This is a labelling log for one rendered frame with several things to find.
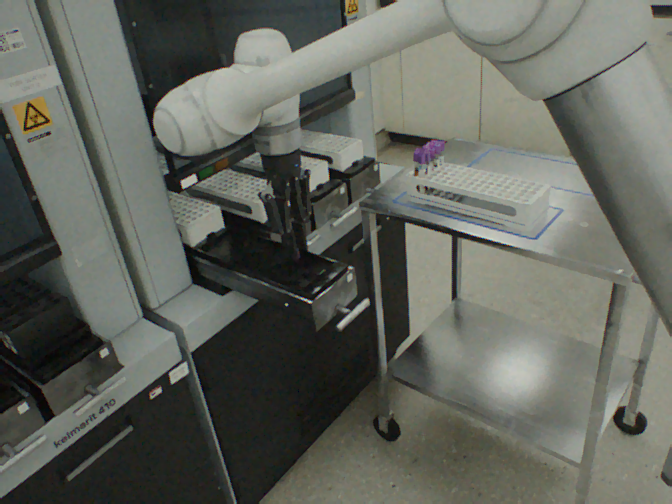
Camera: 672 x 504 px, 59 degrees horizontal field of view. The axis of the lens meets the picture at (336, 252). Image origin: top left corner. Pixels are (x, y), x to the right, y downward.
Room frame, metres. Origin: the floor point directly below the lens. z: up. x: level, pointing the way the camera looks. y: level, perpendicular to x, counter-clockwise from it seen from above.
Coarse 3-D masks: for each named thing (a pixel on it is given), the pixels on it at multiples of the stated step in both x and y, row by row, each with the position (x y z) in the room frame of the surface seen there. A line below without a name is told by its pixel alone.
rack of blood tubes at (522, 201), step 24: (456, 168) 1.21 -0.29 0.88; (408, 192) 1.20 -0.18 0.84; (432, 192) 1.18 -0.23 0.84; (456, 192) 1.12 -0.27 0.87; (480, 192) 1.08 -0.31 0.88; (504, 192) 1.09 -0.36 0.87; (528, 192) 1.06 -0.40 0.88; (480, 216) 1.08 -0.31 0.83; (504, 216) 1.04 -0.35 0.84; (528, 216) 1.01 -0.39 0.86
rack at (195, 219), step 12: (168, 192) 1.31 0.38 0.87; (180, 204) 1.23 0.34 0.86; (192, 204) 1.23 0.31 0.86; (204, 204) 1.22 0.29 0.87; (180, 216) 1.18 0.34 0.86; (192, 216) 1.17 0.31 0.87; (204, 216) 1.16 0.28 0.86; (216, 216) 1.18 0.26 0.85; (180, 228) 1.14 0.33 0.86; (192, 228) 1.13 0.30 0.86; (204, 228) 1.15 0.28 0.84; (216, 228) 1.17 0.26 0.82; (192, 240) 1.12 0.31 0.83
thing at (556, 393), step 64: (384, 192) 1.26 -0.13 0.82; (576, 192) 1.15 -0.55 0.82; (576, 256) 0.90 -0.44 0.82; (448, 320) 1.41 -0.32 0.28; (512, 320) 1.38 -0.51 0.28; (384, 384) 1.21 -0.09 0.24; (448, 384) 1.15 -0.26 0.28; (512, 384) 1.12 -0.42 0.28; (576, 384) 1.09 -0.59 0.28; (640, 384) 1.13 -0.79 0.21; (576, 448) 0.90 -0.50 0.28
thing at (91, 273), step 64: (0, 0) 0.95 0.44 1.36; (0, 64) 0.92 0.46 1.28; (64, 128) 0.97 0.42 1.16; (64, 192) 0.94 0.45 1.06; (64, 256) 0.91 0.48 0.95; (128, 320) 0.96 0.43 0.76; (128, 384) 0.83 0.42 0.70; (64, 448) 0.73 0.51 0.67; (128, 448) 0.80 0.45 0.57; (192, 448) 0.89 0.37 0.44
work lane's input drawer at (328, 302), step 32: (224, 224) 1.20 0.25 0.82; (192, 256) 1.10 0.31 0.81; (224, 256) 1.08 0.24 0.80; (256, 256) 1.07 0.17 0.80; (320, 256) 1.01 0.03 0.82; (256, 288) 0.97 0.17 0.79; (288, 288) 0.93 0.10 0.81; (320, 288) 0.90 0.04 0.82; (352, 288) 0.97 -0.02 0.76; (320, 320) 0.89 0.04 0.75
